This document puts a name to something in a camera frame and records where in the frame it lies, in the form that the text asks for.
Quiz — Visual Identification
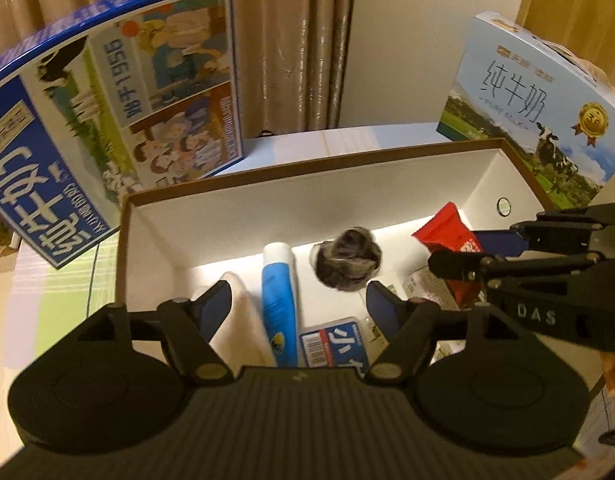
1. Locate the light blue cow milk carton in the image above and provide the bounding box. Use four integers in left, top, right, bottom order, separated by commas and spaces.
436, 10, 615, 211

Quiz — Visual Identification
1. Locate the brown cardboard box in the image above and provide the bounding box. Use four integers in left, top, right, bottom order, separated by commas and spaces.
115, 139, 608, 396

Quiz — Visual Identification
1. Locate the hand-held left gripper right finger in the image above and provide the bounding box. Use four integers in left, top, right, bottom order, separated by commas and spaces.
362, 281, 518, 386

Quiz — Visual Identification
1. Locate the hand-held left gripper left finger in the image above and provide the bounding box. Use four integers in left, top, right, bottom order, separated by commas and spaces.
80, 280, 236, 386

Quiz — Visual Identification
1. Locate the red snack packet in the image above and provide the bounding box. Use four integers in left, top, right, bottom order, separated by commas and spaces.
411, 201, 488, 311

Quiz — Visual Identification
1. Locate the checkered tablecloth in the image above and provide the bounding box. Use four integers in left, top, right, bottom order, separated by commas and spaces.
0, 122, 615, 466

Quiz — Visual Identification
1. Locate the blue and white tube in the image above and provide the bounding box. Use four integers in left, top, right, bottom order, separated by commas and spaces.
261, 242, 299, 367

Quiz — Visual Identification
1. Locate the blue white wipes packet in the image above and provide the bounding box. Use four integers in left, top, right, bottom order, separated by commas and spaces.
298, 316, 371, 378

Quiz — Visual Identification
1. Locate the dark blue milk carton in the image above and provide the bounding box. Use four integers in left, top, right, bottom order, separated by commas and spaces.
0, 0, 246, 271

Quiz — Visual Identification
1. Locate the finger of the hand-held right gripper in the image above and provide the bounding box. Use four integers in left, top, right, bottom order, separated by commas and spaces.
475, 203, 615, 254
430, 250, 603, 286

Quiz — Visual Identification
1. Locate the white cloth ball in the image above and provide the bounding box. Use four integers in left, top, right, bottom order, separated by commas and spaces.
205, 271, 278, 367

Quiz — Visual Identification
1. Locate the green and white box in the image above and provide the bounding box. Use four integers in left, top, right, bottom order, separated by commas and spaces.
402, 266, 461, 311

